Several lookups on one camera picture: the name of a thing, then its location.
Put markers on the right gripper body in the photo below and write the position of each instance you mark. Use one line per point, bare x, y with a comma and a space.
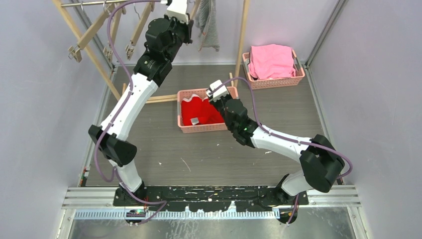
220, 104

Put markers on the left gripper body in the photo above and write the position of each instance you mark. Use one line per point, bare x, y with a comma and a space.
183, 33

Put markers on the red underwear white trim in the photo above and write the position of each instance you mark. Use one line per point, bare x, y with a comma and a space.
198, 111

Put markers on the grey striped underwear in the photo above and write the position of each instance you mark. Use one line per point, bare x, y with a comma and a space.
206, 22

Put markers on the beige hanger holding striped underwear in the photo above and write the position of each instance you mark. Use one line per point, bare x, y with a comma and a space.
195, 7

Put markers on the beige hanger holding red underwear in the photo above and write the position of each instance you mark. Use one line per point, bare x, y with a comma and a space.
142, 19

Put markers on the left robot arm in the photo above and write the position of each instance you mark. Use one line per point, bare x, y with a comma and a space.
164, 38

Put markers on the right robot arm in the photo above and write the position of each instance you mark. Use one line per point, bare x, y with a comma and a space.
320, 166

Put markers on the empty beige clip hanger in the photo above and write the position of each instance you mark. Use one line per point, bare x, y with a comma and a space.
91, 32

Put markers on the empty pink basket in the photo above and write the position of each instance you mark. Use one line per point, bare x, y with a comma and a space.
199, 127

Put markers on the pink cloth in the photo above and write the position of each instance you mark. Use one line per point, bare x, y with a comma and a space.
271, 62

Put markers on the wooden clothes rack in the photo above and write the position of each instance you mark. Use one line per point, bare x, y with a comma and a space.
61, 7

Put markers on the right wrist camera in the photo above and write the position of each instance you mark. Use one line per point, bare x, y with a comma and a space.
218, 92

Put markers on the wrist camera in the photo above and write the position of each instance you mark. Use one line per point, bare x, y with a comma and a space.
177, 9
218, 92

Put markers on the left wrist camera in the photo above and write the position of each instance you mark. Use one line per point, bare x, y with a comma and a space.
177, 9

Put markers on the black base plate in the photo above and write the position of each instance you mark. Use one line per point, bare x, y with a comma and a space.
215, 198

